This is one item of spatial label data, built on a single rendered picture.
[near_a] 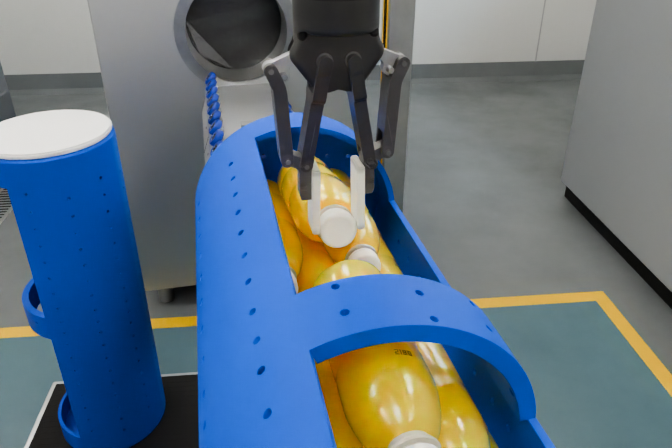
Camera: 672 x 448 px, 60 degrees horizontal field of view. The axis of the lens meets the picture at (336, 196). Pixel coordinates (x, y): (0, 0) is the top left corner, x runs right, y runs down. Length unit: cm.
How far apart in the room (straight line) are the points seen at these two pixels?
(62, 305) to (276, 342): 110
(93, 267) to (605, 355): 178
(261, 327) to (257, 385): 5
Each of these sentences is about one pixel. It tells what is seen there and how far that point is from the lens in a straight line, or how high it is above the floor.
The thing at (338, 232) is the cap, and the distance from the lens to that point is 59.
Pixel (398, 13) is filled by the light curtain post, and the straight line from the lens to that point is 137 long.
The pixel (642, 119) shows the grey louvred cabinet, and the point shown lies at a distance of 278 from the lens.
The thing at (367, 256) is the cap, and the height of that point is 113.
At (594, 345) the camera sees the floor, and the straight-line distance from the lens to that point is 245.
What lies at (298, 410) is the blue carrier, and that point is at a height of 122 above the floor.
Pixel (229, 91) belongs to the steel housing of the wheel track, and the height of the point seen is 93.
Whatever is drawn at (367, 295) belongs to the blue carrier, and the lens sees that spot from 46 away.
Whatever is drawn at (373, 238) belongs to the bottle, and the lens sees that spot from 72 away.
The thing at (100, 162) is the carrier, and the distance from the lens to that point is 138.
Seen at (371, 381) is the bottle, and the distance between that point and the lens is 44.
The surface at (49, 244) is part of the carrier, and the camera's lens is 142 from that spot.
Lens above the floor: 151
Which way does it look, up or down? 28 degrees down
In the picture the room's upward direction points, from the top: straight up
